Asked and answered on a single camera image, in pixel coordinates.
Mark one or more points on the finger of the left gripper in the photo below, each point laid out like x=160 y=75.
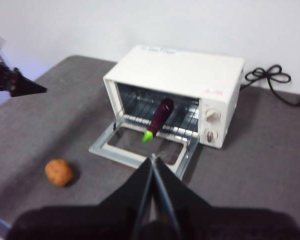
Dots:
x=27 y=87

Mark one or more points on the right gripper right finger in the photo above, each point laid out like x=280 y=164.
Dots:
x=227 y=225

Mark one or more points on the cream Toshiba toaster oven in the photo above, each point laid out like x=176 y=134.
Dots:
x=185 y=72

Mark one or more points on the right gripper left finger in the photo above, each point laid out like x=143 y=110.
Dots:
x=90 y=222

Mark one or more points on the cream oven temperature knob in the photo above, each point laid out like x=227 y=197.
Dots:
x=213 y=116

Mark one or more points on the brown potato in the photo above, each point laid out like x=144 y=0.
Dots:
x=58 y=172

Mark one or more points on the purple eggplant with green stem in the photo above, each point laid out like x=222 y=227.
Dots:
x=161 y=117

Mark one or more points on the cream oven timer knob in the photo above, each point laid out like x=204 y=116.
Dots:
x=211 y=135

